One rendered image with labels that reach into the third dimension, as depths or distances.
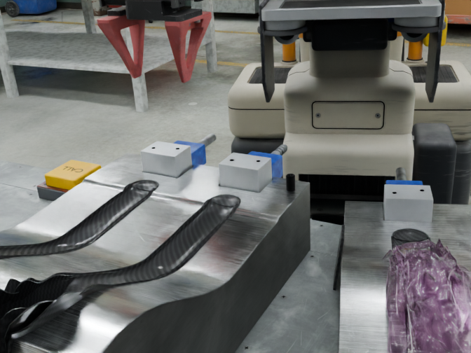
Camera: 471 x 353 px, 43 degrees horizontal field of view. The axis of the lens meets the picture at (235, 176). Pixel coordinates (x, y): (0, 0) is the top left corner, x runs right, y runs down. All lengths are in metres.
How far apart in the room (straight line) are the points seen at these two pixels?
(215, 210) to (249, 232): 0.07
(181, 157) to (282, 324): 0.24
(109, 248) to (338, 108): 0.55
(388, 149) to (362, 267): 0.52
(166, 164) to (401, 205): 0.27
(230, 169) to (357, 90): 0.41
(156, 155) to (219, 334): 0.26
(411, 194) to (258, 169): 0.17
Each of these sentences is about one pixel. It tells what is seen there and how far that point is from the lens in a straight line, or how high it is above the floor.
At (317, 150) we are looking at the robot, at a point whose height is 0.79.
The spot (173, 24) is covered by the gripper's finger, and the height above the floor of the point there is 1.07.
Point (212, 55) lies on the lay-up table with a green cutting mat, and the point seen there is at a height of 0.13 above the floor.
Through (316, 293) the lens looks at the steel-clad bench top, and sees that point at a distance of 0.65.
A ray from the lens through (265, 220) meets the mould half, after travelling 0.61.
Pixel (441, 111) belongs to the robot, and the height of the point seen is 0.76.
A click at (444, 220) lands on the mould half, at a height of 0.86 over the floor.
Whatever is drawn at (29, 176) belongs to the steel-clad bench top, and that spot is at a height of 0.80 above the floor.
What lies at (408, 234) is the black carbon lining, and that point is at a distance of 0.66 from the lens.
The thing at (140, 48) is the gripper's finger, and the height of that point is 1.03.
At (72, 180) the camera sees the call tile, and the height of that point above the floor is 0.84.
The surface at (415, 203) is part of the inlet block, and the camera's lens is 0.67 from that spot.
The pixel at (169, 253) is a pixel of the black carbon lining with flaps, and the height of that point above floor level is 0.88.
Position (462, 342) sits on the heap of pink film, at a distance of 0.45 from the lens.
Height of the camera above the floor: 1.19
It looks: 25 degrees down
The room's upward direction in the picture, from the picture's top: 4 degrees counter-clockwise
